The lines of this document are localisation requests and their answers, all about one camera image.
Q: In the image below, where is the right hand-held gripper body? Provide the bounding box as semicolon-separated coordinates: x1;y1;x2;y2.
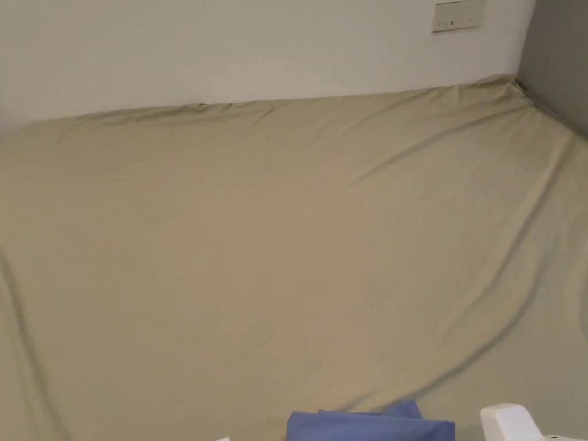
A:
479;403;544;441

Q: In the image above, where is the blue garment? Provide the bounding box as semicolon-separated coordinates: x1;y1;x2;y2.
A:
287;399;457;441

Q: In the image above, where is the bed with beige sheet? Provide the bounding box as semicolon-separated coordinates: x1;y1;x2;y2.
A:
0;72;588;441

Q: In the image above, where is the white wall switch panel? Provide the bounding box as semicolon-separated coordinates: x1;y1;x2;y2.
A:
431;0;487;34

